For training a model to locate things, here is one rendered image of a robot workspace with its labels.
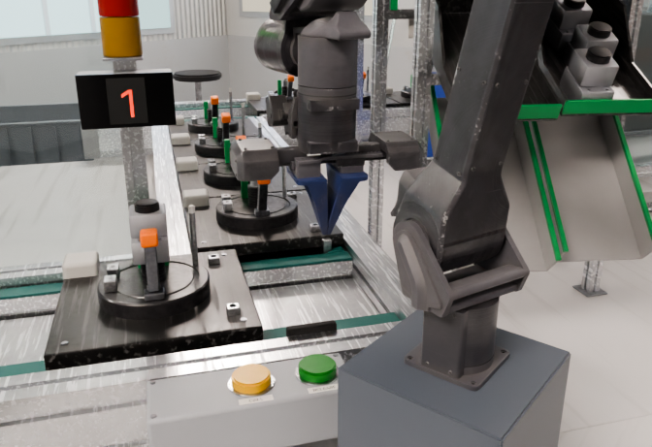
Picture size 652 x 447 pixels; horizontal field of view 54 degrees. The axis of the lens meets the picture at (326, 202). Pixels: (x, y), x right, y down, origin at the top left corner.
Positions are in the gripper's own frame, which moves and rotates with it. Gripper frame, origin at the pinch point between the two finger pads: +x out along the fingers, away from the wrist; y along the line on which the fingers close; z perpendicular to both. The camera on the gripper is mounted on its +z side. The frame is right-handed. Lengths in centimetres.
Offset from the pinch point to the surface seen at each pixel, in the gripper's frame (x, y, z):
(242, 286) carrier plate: 16.9, 6.9, 16.2
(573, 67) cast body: -11.1, -36.8, 13.0
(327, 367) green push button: 16.3, 1.1, -5.1
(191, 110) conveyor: 22, 4, 160
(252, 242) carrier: 17.2, 3.2, 30.9
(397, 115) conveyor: 22, -61, 135
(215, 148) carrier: 16, 3, 85
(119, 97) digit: -6.8, 20.5, 26.8
